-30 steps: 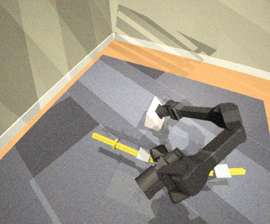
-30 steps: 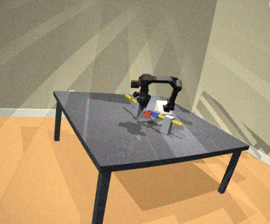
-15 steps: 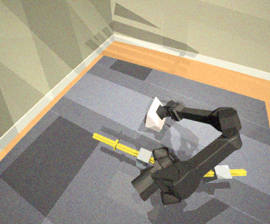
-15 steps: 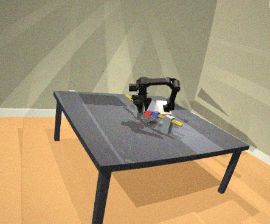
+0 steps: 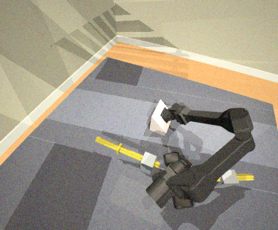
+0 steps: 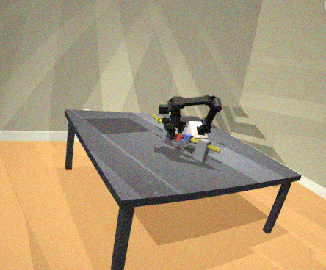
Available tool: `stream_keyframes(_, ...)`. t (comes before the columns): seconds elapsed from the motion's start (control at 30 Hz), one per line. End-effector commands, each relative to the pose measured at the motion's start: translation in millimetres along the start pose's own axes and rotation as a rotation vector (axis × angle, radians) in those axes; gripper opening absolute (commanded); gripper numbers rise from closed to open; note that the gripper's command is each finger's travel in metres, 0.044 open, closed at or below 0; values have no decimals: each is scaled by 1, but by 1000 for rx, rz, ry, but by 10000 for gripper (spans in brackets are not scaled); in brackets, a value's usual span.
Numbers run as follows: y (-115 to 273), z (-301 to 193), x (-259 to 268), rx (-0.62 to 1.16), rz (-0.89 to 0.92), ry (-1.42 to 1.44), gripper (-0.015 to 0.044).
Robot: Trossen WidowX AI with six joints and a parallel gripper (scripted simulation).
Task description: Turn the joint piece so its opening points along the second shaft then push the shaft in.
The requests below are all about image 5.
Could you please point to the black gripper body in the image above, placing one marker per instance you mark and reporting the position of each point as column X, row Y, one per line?
column 178, row 203

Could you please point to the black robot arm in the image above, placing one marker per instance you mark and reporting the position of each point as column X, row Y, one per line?
column 197, row 182

